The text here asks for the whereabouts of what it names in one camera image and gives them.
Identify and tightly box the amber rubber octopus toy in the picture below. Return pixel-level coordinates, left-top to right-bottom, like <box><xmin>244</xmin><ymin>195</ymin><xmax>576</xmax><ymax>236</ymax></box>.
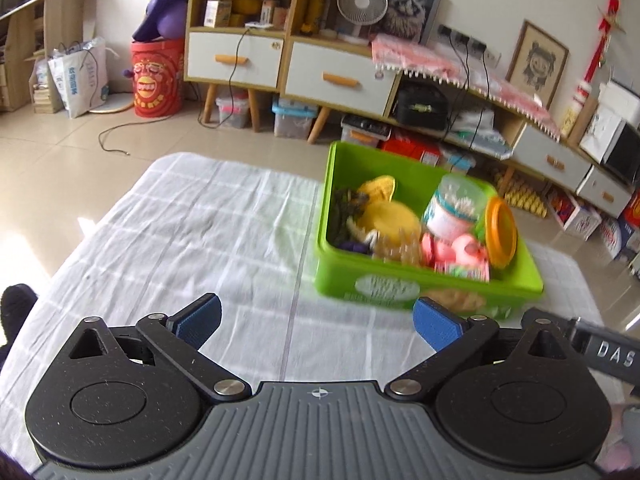
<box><xmin>372</xmin><ymin>233</ymin><xmax>423</xmax><ymax>266</ymax></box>

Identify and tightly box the pink cartoon card box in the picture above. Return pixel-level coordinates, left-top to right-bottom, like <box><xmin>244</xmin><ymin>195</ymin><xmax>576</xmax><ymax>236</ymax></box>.
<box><xmin>434</xmin><ymin>261</ymin><xmax>490</xmax><ymax>282</ymax></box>

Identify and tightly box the pink pig toy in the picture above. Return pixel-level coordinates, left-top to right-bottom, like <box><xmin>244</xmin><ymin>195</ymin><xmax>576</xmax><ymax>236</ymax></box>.
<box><xmin>421</xmin><ymin>233</ymin><xmax>488</xmax><ymax>266</ymax></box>

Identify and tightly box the grey checked table cloth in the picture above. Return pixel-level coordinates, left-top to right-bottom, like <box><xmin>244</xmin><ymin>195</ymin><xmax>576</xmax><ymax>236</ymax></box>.
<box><xmin>1</xmin><ymin>154</ymin><xmax>612</xmax><ymax>479</ymax></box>

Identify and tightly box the orange toy lid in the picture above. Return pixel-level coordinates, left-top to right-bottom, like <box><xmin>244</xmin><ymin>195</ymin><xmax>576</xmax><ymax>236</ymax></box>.
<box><xmin>484</xmin><ymin>196</ymin><xmax>518</xmax><ymax>270</ymax></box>

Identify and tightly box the yellow plastic toy bowl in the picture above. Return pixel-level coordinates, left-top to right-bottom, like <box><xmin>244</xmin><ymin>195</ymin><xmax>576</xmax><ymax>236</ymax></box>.
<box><xmin>356</xmin><ymin>200</ymin><xmax>422</xmax><ymax>244</ymax></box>

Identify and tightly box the clear cotton swab jar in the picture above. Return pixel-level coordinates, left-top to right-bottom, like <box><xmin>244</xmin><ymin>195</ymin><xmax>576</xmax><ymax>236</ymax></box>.
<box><xmin>422</xmin><ymin>174</ymin><xmax>488</xmax><ymax>243</ymax></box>

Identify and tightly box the black handbag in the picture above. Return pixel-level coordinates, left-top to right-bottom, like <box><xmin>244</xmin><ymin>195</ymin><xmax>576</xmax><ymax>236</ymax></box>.
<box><xmin>392</xmin><ymin>84</ymin><xmax>449</xmax><ymax>131</ymax></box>

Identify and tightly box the red snack bucket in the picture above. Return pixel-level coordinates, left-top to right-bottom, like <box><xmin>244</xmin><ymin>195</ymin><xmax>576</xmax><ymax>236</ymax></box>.
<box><xmin>130</xmin><ymin>39</ymin><xmax>184</xmax><ymax>118</ymax></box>

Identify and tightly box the white paper shopping bag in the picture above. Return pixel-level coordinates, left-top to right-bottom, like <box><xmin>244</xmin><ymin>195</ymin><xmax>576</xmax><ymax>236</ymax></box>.
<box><xmin>48</xmin><ymin>37</ymin><xmax>110</xmax><ymax>118</ymax></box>

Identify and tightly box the framed girl cartoon picture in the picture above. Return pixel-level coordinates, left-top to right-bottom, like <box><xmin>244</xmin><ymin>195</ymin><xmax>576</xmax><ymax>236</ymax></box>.
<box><xmin>506</xmin><ymin>20</ymin><xmax>570</xmax><ymax>108</ymax></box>

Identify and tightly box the pink lace cloth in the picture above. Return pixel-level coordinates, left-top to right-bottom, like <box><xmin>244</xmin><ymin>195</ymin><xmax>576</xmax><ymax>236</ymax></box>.
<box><xmin>371</xmin><ymin>34</ymin><xmax>561</xmax><ymax>142</ymax></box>

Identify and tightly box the purple plush toy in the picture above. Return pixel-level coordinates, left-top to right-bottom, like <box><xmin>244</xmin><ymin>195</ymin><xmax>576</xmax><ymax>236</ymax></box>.
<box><xmin>132</xmin><ymin>0</ymin><xmax>188</xmax><ymax>42</ymax></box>

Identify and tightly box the wooden cabinet with drawers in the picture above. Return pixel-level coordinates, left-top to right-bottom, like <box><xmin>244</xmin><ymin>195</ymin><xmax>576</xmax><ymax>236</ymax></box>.
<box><xmin>184</xmin><ymin>0</ymin><xmax>631</xmax><ymax>217</ymax></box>

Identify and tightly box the framed cat picture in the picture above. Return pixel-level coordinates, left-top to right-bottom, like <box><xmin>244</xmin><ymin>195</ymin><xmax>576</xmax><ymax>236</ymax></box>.
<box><xmin>378</xmin><ymin>0</ymin><xmax>442</xmax><ymax>46</ymax></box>

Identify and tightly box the small white desk fan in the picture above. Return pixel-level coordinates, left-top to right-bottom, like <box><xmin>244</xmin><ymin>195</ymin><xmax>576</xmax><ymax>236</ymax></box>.
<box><xmin>336</xmin><ymin>0</ymin><xmax>388</xmax><ymax>44</ymax></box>

